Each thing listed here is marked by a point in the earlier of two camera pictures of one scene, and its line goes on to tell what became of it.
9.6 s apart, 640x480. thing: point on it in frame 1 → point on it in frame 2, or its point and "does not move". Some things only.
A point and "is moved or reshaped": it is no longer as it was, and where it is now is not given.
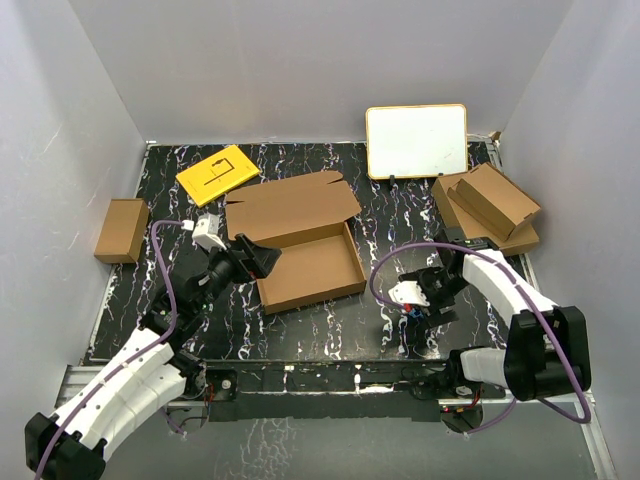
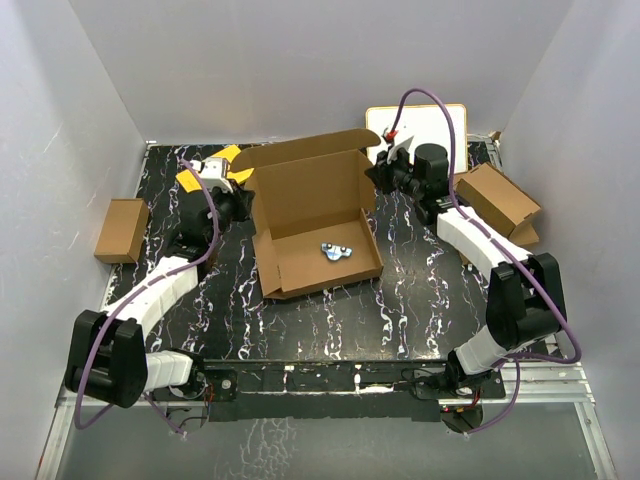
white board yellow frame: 404,141 does not move
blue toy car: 415,313 → 335,252
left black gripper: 251,260 → 241,199
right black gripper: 434,314 → 380,180
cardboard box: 304,217 is moved or reshaped
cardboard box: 123,231 does not move
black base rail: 389,389 does not move
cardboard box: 493,200 does not move
